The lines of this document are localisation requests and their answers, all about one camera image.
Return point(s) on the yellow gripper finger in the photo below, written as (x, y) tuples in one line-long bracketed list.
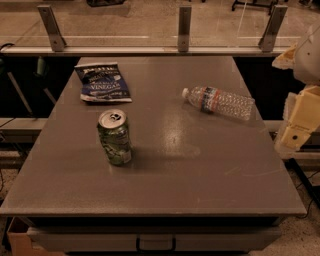
[(286, 59), (301, 117)]

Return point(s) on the grey drawer with handle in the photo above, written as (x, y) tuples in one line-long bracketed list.
[(219, 239)]

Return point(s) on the left metal glass bracket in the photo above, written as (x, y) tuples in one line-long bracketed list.
[(56, 40)]

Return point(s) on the cardboard box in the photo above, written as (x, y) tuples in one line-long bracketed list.
[(21, 244)]

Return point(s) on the middle metal glass bracket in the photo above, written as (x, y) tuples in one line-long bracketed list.
[(184, 25)]

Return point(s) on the clear plastic water bottle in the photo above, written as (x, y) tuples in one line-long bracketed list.
[(214, 100)]

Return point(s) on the green soda can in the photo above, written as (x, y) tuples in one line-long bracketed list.
[(113, 130)]

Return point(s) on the metal rail beam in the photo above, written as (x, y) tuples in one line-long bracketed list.
[(138, 51)]

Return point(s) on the blue vinegar chips bag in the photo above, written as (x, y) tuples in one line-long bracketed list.
[(102, 83)]

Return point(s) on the metal glass bracket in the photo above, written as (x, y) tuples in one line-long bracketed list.
[(268, 39), (56, 40), (184, 25)]

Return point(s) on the right metal glass bracket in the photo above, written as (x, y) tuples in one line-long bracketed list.
[(268, 39)]

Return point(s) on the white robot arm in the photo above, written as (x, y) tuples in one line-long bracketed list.
[(307, 57)]

